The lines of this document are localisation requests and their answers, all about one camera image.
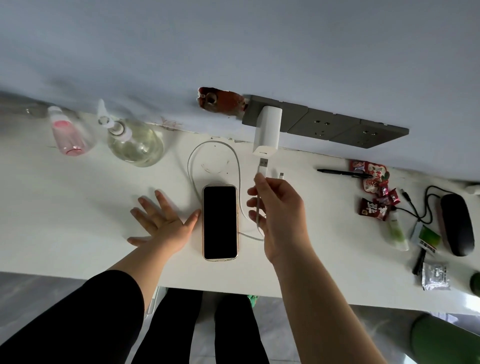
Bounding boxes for person's right hand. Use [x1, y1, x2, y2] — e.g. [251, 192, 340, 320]
[246, 173, 314, 265]

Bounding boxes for person's left hand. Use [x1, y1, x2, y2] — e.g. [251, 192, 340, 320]
[127, 190, 202, 260]

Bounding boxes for white charging cable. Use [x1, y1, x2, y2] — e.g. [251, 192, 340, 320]
[187, 140, 286, 242]

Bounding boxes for person's left forearm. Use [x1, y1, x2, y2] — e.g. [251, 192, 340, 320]
[107, 242, 185, 301]

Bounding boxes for person's right forearm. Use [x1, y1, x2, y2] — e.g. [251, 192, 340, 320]
[270, 245, 389, 364]

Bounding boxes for smartphone with gold case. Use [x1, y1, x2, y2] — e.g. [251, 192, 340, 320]
[202, 184, 239, 262]

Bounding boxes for white power adapter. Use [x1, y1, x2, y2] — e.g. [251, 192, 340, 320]
[252, 106, 283, 158]

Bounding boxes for white table leg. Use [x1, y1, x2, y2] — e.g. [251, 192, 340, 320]
[144, 287, 168, 319]

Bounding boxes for clear round spray bottle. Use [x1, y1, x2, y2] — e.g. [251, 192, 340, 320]
[97, 98, 165, 168]

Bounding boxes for black pen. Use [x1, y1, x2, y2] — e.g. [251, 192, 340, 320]
[317, 169, 374, 179]

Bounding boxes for person's black trousers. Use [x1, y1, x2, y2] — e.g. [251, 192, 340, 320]
[131, 288, 270, 364]

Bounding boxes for black long sleeve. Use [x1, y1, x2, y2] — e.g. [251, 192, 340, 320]
[0, 270, 146, 364]

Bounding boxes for dark red snack packet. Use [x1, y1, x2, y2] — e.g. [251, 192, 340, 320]
[358, 197, 391, 222]

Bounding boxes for large red-white snack packet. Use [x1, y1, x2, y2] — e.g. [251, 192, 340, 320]
[362, 163, 391, 194]

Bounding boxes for pink spray bottle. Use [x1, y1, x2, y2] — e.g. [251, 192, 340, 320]
[47, 106, 94, 157]

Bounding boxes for green-white cream tube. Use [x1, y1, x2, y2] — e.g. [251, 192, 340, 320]
[382, 210, 410, 252]

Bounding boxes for green-white card packet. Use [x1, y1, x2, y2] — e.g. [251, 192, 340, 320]
[409, 221, 442, 256]

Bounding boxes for silver foil sachet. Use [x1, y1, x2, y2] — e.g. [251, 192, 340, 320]
[421, 262, 451, 292]

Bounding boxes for black glasses case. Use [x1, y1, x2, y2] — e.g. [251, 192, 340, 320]
[439, 193, 476, 257]

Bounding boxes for green round stool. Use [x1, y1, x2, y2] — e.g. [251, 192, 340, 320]
[409, 313, 480, 364]

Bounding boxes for grey wall socket panel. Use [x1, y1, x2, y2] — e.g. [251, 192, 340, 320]
[287, 109, 362, 142]
[330, 119, 410, 149]
[242, 95, 309, 133]

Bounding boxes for black usb cable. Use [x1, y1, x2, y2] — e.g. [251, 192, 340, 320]
[399, 185, 456, 226]

